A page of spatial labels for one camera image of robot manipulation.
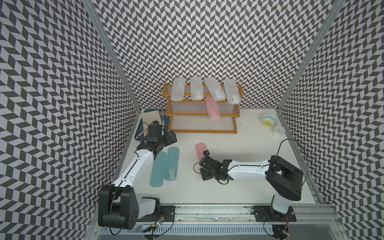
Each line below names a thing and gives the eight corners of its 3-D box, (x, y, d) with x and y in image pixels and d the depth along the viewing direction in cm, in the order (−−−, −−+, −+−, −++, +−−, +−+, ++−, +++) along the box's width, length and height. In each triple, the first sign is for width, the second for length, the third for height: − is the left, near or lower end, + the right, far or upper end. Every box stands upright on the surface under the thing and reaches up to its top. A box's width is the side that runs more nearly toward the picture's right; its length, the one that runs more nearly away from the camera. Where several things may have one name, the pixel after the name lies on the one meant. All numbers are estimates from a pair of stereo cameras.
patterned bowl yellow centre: (263, 128, 109) (265, 123, 105) (259, 117, 115) (261, 113, 111) (277, 128, 109) (280, 123, 105) (272, 117, 115) (275, 113, 111)
